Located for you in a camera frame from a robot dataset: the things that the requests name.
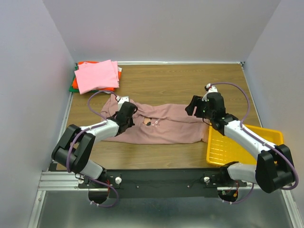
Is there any dusty pink graphic t-shirt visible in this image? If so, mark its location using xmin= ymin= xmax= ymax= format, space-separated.
xmin=105 ymin=99 xmax=209 ymax=144

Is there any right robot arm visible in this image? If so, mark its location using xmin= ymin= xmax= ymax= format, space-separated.
xmin=185 ymin=92 xmax=299 ymax=193

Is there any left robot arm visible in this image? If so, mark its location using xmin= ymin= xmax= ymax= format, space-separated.
xmin=51 ymin=102 xmax=138 ymax=180

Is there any yellow plastic tray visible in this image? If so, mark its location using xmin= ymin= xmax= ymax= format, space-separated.
xmin=206 ymin=124 xmax=284 ymax=166

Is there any folded pink t-shirt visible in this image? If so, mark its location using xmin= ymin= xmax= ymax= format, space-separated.
xmin=74 ymin=59 xmax=120 ymax=95

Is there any folded orange t-shirt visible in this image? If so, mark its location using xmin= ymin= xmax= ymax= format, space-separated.
xmin=72 ymin=61 xmax=123 ymax=94

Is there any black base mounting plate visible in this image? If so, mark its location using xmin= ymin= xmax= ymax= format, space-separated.
xmin=78 ymin=168 xmax=247 ymax=205

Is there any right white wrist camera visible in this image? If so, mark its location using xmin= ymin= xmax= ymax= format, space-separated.
xmin=202 ymin=83 xmax=218 ymax=101

